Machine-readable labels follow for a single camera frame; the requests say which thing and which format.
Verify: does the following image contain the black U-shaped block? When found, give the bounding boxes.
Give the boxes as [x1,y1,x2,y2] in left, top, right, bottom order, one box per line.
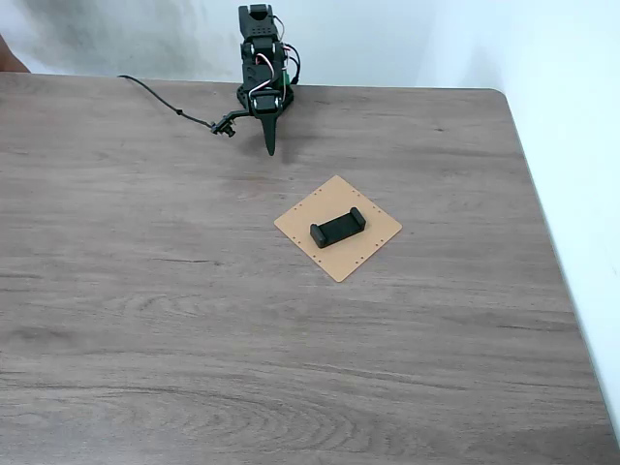
[308,205,367,250]

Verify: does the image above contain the tan square board with holes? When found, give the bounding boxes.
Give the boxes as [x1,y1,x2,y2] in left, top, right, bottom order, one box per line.
[273,174,404,284]

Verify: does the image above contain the small camera on bracket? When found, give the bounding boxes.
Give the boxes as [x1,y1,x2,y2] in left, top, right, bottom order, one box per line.
[209,109,254,140]

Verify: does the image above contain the black looped power cable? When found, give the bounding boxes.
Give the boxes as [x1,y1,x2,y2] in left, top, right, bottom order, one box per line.
[284,44,302,86]

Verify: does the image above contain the black camera cable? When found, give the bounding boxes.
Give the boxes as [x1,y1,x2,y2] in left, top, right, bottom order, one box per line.
[117,74,217,131]

